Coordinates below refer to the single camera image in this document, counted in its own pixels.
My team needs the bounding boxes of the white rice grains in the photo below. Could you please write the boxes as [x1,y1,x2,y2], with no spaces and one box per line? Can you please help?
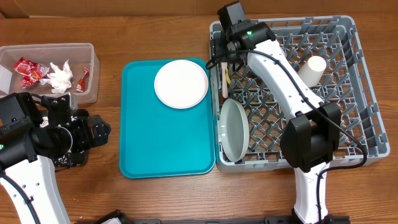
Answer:
[39,116,75,167]

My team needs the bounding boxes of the teal plastic tray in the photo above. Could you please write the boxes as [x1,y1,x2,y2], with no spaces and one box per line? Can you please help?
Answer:
[119,59,216,179]

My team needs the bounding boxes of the grey round plate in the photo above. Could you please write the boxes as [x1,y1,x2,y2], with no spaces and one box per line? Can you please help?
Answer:
[220,98,250,162]

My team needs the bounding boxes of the black plastic bin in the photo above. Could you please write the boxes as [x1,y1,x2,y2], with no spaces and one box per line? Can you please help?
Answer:
[37,109,93,169]

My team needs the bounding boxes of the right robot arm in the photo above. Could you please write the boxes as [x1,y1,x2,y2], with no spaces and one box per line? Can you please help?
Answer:
[215,19,341,223]

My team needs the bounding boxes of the large red snack wrapper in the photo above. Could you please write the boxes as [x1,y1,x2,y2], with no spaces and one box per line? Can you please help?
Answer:
[13,57,50,88]

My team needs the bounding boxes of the white round plate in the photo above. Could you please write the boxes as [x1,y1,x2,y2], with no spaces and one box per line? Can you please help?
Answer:
[154,60,209,110]

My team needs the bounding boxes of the white paper cup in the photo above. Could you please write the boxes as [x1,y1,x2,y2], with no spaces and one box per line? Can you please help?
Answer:
[298,56,326,87]

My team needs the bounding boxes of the white napkin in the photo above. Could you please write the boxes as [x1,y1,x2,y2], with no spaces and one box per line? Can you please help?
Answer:
[40,60,73,94]

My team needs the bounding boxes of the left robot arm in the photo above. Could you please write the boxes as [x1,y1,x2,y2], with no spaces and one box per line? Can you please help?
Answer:
[1,92,111,223]

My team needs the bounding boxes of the white plastic fork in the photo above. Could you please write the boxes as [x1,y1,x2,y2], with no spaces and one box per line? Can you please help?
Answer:
[221,62,228,98]

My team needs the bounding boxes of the yellow plastic spoon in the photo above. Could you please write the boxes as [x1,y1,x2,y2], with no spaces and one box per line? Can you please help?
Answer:
[225,68,231,85]

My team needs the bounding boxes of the clear plastic bin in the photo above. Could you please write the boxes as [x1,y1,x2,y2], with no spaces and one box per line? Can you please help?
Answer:
[1,43,100,104]

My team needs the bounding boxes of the small red sauce packet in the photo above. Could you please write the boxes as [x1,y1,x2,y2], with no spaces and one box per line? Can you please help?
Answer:
[76,67,90,93]

